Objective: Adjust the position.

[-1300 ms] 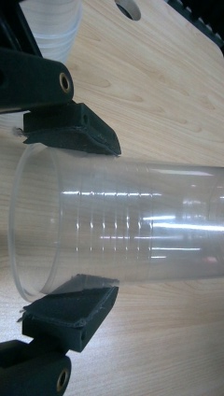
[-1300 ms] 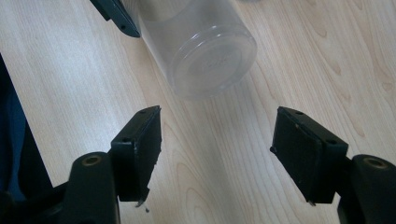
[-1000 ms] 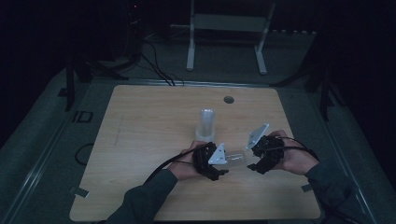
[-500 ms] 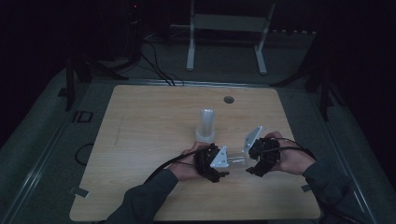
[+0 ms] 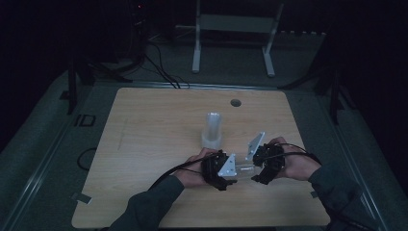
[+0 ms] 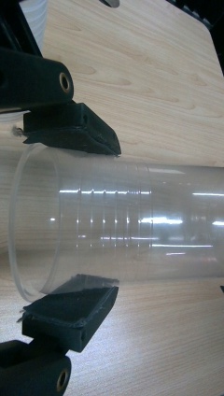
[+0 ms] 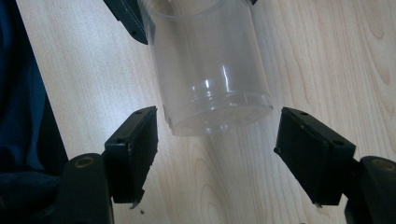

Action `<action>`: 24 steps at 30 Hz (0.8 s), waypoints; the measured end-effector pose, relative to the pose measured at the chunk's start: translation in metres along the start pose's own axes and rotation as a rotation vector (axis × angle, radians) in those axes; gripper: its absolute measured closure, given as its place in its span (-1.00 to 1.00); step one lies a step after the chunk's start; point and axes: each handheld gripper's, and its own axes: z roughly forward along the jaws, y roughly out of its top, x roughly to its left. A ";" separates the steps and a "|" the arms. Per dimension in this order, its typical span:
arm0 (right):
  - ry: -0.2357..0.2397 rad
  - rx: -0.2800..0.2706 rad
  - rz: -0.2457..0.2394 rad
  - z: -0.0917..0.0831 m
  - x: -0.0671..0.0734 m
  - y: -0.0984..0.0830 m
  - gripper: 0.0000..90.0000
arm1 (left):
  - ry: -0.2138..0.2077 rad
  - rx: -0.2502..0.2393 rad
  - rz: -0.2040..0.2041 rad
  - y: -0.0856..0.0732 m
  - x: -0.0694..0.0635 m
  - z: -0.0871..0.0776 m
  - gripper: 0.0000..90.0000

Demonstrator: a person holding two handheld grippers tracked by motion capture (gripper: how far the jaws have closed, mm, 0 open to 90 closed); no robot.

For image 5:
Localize person's right hand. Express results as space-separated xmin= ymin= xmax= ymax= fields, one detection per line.
xmin=268 ymin=136 xmax=322 ymax=182

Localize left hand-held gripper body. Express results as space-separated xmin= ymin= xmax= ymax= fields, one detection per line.
xmin=200 ymin=149 xmax=239 ymax=185

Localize grey tape piece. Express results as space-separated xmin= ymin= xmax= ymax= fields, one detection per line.
xmin=71 ymin=192 xmax=93 ymax=205

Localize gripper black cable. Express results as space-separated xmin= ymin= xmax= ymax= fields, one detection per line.
xmin=272 ymin=142 xmax=323 ymax=167
xmin=148 ymin=153 xmax=219 ymax=191

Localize stack of clear plastic cups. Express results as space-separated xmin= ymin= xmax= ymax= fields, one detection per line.
xmin=200 ymin=112 xmax=223 ymax=150

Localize person's left hand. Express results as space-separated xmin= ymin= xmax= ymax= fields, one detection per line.
xmin=174 ymin=146 xmax=219 ymax=189

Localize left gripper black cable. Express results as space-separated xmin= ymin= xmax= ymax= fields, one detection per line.
xmin=148 ymin=153 xmax=219 ymax=191

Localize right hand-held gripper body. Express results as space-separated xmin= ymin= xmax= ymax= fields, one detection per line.
xmin=245 ymin=131 xmax=287 ymax=180

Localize white metal stand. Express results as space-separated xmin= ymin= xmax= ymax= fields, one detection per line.
xmin=191 ymin=0 xmax=285 ymax=78

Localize black metal stand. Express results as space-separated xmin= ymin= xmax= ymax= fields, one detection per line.
xmin=278 ymin=64 xmax=354 ymax=125
xmin=66 ymin=60 xmax=97 ymax=116

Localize single clear plastic cup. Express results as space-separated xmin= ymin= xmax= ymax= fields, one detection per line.
xmin=235 ymin=163 xmax=258 ymax=180

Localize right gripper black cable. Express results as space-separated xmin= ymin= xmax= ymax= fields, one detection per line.
xmin=272 ymin=142 xmax=323 ymax=167

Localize black floor cables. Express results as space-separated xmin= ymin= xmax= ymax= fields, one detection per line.
xmin=143 ymin=40 xmax=191 ymax=90

